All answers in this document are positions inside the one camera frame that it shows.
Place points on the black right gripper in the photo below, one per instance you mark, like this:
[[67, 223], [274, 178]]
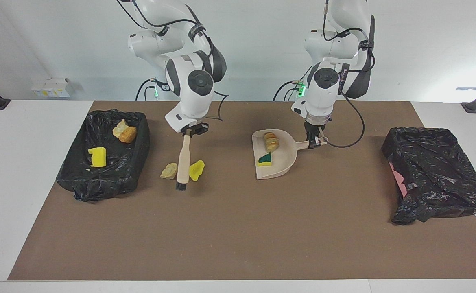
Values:
[[195, 128]]

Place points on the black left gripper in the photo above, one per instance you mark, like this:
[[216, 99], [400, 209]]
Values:
[[314, 128]]

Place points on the beige hand brush black bristles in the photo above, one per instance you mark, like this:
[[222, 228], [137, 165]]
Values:
[[184, 162]]

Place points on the beige plastic dustpan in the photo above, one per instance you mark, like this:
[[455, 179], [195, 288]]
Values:
[[282, 162]]

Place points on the angular beige bread chunk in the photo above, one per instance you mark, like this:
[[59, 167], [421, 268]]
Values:
[[271, 142]]

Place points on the rounded beige bread chunk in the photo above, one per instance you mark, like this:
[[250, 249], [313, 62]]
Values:
[[168, 171]]

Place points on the yellow sponge with green side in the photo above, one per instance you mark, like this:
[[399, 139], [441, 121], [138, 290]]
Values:
[[265, 162]]

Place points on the brown cork-shaped bread roll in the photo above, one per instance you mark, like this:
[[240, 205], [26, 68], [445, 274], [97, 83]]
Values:
[[129, 135]]

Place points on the striped croissant piece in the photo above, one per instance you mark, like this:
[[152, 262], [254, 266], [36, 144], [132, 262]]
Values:
[[120, 128]]

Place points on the notched yellow sponge piece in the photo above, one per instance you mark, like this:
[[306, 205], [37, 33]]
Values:
[[97, 158]]

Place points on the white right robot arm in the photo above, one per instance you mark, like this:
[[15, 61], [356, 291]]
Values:
[[189, 110]]

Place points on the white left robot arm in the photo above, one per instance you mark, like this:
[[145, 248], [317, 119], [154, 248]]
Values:
[[319, 106]]

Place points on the bin lined with black bag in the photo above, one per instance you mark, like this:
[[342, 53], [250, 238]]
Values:
[[99, 183]]

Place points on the pink bin with black bag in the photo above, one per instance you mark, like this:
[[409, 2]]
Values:
[[437, 183]]

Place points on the brown table mat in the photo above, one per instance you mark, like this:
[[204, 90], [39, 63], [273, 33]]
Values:
[[221, 244]]

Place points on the white wall socket box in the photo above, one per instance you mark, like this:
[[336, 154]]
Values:
[[53, 87]]

